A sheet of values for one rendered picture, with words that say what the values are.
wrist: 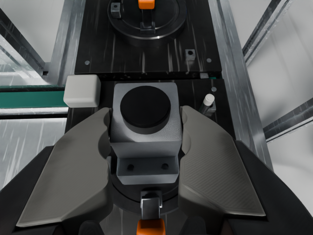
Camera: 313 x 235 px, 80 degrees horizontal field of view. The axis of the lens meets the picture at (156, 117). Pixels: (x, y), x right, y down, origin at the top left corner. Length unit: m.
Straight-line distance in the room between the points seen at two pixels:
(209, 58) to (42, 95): 0.28
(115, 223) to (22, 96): 0.25
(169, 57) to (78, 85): 0.15
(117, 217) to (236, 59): 0.30
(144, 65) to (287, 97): 0.33
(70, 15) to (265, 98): 0.44
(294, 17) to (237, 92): 0.39
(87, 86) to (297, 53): 0.50
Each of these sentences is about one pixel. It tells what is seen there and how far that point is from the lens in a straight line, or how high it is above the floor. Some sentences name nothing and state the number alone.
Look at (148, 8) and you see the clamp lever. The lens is 0.28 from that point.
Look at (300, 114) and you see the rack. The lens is 0.31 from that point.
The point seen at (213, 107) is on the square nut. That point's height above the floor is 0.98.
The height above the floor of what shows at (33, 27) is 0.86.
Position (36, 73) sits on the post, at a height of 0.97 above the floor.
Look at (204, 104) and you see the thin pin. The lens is 0.18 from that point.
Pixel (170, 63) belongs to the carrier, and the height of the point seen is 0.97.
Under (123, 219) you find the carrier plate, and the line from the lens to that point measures 0.26.
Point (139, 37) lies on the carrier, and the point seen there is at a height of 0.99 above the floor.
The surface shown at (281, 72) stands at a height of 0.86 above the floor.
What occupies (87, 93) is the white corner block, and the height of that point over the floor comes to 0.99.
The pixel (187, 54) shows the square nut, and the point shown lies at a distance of 0.32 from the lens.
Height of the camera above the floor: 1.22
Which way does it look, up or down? 67 degrees down
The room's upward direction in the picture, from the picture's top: 2 degrees clockwise
